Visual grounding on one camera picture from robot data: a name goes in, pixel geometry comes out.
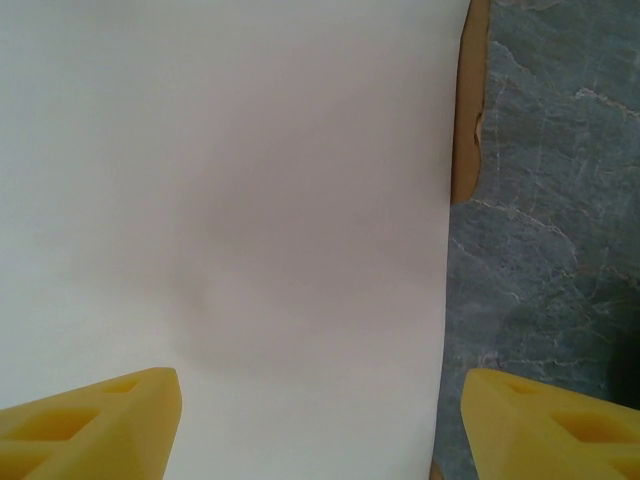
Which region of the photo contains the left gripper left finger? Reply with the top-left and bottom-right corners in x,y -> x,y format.
0,367 -> 182,480

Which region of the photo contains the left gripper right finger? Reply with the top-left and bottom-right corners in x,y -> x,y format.
462,368 -> 640,480

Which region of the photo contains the brown cardboard sheet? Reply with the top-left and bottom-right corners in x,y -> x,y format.
429,0 -> 492,480

